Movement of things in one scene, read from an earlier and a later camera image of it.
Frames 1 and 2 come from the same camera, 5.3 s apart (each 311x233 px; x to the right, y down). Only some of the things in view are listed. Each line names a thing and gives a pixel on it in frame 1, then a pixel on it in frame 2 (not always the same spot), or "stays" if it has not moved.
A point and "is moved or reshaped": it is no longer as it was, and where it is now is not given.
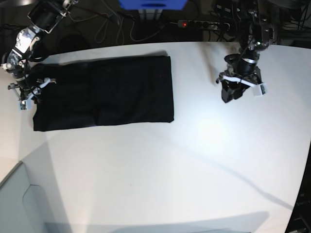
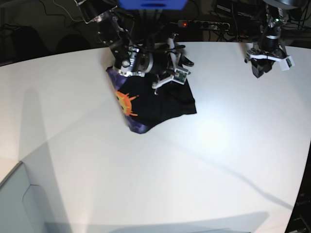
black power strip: x=196 y=24 stays
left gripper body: x=26 y=90 to x=173 y=60
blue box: x=152 y=4 stays
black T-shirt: x=104 y=92 is moved or reshaped
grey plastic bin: x=24 y=208 stays
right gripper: x=246 y=73 to x=269 y=48
